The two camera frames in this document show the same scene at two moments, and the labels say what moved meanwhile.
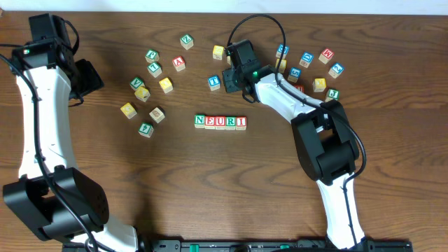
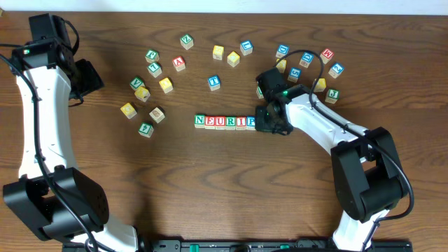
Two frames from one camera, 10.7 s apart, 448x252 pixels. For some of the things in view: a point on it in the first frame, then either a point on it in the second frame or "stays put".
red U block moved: [220, 122] stays put
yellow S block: [282, 66] stays put
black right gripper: [229, 81] to [265, 123]
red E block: [210, 122] stays put
